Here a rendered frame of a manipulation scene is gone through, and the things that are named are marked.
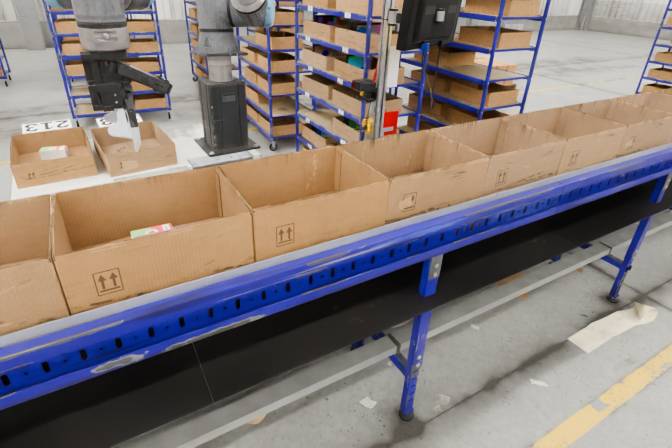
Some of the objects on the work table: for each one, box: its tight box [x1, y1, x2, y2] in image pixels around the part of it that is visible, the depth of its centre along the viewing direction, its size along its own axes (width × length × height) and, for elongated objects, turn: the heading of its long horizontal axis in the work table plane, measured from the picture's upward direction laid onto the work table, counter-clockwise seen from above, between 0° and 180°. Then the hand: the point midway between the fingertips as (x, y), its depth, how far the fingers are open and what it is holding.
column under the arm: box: [194, 75, 261, 157], centre depth 208 cm, size 26×26×33 cm
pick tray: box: [90, 121, 178, 177], centre depth 195 cm, size 28×38×10 cm
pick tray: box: [10, 127, 98, 189], centre depth 183 cm, size 28×38×10 cm
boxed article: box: [39, 145, 69, 160], centre depth 190 cm, size 6×10×5 cm, turn 106°
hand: (136, 140), depth 97 cm, fingers open, 10 cm apart
